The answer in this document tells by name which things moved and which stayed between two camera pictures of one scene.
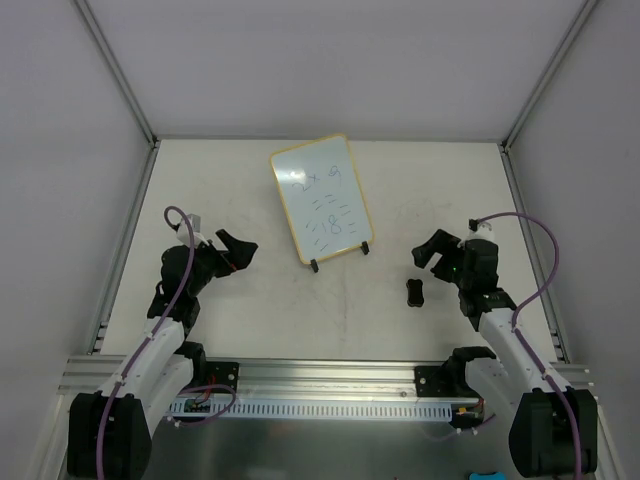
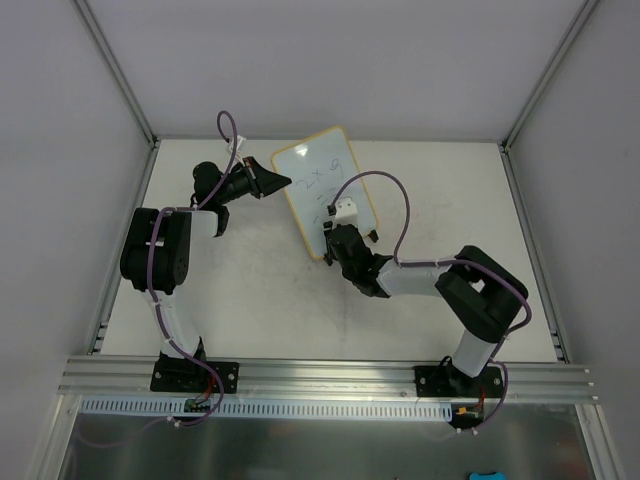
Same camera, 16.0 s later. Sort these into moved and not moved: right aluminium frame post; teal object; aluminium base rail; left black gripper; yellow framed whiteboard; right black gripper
Moved: left black gripper; right black gripper
Not moved: right aluminium frame post; teal object; aluminium base rail; yellow framed whiteboard
